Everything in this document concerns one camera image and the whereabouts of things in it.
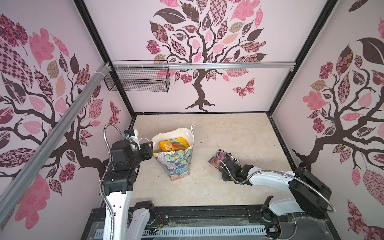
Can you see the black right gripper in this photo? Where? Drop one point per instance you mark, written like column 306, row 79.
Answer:
column 224, row 176

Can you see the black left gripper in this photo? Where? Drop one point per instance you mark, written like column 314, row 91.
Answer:
column 147, row 150

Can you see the purple Fox's candy bag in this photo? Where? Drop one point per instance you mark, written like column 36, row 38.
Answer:
column 216, row 161

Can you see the floral white paper bag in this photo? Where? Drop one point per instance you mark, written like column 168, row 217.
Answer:
column 176, row 164

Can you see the yellow snack bag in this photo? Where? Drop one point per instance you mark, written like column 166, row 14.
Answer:
column 178, row 144

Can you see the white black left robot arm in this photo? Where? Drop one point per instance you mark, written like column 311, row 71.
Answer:
column 118, row 188

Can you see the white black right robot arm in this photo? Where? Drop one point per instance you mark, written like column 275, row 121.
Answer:
column 305, row 192

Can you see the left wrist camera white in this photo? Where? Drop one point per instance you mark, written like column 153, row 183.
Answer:
column 132, row 136

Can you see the white slotted cable duct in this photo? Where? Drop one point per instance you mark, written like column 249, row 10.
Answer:
column 219, row 231

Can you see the black wire basket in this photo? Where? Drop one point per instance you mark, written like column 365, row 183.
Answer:
column 139, row 76

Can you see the aluminium rail back wall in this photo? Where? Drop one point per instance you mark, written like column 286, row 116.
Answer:
column 203, row 66

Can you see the aluminium rail wall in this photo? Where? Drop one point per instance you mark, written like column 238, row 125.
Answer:
column 24, row 179
column 203, row 66

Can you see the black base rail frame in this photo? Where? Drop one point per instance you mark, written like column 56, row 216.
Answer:
column 299, row 226

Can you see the aluminium rail left wall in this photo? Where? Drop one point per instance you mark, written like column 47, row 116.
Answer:
column 24, row 179

